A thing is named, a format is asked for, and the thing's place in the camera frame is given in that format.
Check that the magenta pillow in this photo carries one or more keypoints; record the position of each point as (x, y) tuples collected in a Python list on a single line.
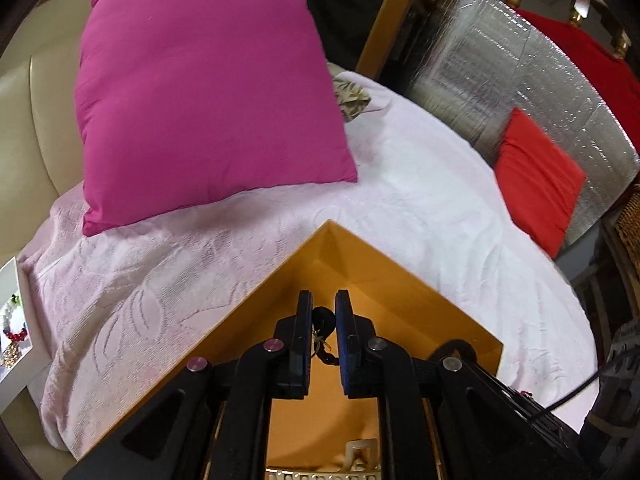
[(200, 100)]

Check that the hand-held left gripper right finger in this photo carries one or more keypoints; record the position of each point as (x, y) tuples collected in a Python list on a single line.
[(343, 312)]

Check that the orange cardboard box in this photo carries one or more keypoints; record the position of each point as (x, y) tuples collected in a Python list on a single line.
[(350, 260)]

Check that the red pillow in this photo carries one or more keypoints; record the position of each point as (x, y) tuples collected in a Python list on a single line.
[(537, 180)]

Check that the white jewelry box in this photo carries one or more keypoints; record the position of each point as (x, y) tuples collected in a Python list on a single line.
[(20, 360)]

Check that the wooden framed mirror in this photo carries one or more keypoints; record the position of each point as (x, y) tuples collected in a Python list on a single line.
[(350, 5)]

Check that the pale pink textured blanket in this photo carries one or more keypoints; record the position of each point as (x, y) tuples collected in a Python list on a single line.
[(425, 200)]

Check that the wicker chair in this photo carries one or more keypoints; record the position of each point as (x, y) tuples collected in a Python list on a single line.
[(625, 245)]

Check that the red cloth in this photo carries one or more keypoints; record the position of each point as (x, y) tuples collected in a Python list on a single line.
[(590, 55)]

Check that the floral patterned cloth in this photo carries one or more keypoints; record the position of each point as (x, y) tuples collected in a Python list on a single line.
[(351, 96)]

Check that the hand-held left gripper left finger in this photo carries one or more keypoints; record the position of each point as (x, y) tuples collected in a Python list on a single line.
[(303, 312)]

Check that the silver foil insulation panel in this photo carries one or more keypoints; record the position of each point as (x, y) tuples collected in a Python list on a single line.
[(500, 70)]

